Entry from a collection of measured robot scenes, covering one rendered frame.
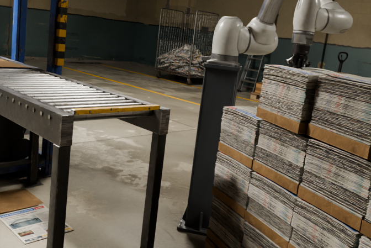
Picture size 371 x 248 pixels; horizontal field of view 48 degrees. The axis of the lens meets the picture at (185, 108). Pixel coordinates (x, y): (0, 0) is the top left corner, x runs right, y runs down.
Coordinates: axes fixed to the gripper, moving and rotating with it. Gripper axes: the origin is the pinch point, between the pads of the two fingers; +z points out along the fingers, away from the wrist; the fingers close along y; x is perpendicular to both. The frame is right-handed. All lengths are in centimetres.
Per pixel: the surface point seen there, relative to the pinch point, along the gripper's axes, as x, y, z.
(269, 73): -6.3, -19.7, -7.1
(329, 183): -46, -18, 25
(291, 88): -21.0, -19.7, -3.5
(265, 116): -7.9, -19.7, 10.4
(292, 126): -25.9, -20.7, 10.1
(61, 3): 156, -77, -28
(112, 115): 25, -74, 19
